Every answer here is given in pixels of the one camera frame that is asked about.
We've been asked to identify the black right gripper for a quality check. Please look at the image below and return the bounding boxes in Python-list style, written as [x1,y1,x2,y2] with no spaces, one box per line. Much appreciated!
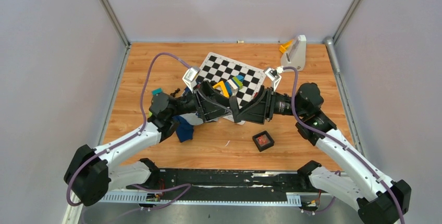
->
[236,85,305,123]

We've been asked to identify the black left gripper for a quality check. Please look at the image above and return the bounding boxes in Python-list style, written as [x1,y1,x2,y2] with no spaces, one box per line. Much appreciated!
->
[168,80,235,122]

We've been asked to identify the black square display box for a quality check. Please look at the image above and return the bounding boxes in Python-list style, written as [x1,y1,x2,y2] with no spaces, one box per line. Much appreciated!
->
[229,95,241,123]

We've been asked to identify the red leaf brooch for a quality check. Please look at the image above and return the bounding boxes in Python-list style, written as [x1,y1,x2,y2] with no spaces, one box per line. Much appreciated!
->
[257,136,272,148]

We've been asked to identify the blue t-shirt garment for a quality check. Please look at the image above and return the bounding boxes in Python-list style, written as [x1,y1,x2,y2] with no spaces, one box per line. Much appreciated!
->
[171,88,219,143]

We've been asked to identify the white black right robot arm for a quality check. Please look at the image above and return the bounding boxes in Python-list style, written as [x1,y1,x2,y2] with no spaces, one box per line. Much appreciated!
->
[229,83,411,223]

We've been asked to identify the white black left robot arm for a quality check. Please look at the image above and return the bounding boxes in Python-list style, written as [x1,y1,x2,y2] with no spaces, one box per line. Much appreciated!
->
[64,81,238,206]

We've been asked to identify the yellow triangle toy block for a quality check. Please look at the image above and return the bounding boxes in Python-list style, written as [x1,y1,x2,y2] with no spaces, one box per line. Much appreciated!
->
[212,81,230,98]

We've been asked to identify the stacked coloured toy blocks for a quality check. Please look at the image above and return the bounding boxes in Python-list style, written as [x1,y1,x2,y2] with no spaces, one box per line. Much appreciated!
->
[225,75,244,96]

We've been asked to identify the black white chessboard mat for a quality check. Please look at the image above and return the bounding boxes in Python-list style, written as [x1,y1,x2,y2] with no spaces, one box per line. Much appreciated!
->
[196,52,266,108]

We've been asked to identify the black chess piece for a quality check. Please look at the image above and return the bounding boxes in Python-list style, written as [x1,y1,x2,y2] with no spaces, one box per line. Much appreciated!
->
[170,88,181,97]

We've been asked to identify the teal toy block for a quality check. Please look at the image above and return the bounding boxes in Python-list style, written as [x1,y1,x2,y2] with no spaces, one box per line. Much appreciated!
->
[151,88,163,95]

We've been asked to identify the white wedge stand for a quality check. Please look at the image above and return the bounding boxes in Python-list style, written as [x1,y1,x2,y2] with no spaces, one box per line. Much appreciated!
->
[280,35,307,71]

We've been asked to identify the orange plastic piece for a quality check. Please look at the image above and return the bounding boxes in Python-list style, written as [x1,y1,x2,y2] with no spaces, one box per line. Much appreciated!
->
[279,39,294,54]

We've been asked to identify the grey corner pipe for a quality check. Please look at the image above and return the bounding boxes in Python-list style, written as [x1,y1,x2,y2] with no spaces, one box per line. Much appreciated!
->
[323,36,342,83]

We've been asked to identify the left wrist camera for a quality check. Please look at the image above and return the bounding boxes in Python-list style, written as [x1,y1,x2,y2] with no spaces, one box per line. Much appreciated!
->
[182,67,200,92]

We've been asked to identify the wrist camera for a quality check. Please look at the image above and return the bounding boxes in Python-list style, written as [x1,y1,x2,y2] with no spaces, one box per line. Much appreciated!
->
[264,66,284,91]
[182,67,200,92]

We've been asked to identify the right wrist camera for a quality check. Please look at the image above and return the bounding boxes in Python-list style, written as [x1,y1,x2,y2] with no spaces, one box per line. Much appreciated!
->
[264,66,284,91]

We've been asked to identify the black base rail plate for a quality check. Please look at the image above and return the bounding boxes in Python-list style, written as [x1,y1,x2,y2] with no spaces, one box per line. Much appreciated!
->
[141,168,325,202]

